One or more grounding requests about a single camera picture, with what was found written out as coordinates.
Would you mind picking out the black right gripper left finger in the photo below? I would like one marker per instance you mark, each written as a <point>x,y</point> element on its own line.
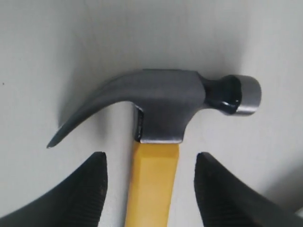
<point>76,202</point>

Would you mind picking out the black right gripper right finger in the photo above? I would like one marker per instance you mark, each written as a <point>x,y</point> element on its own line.
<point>225,201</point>

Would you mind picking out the yellow black claw hammer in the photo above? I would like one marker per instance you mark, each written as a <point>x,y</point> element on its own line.
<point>166,101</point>

